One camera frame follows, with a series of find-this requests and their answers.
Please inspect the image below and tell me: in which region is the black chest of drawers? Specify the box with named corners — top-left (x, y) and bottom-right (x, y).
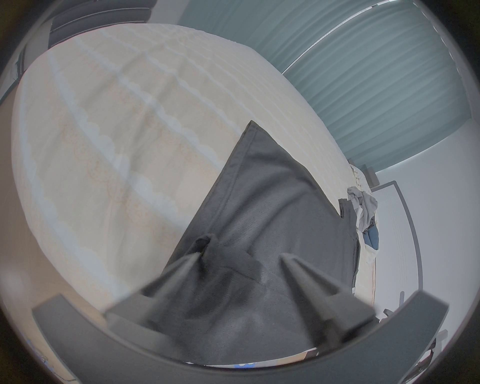
top-left (48, 0), bottom-right (156, 49)

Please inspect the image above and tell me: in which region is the black T-shirt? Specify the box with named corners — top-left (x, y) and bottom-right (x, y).
top-left (148, 121), bottom-right (361, 366)

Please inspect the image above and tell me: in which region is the pile of clothes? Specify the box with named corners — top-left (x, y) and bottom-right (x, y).
top-left (347, 186), bottom-right (380, 250)

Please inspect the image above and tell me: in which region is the bed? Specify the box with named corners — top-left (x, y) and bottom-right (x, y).
top-left (11, 22), bottom-right (424, 361)

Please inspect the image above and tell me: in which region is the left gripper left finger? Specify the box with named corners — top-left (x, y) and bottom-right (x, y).
top-left (107, 252), bottom-right (205, 340)

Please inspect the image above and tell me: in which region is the grey bedside table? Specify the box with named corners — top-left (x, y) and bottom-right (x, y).
top-left (349, 159), bottom-right (381, 188)

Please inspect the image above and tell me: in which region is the blue-green curtain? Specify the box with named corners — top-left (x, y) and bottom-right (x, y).
top-left (283, 0), bottom-right (471, 171)
top-left (178, 0), bottom-right (379, 74)

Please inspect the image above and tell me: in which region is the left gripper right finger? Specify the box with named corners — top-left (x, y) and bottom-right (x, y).
top-left (280, 253), bottom-right (377, 344)

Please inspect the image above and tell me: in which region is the white printed pillow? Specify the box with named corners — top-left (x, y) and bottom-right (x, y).
top-left (350, 165), bottom-right (370, 192)

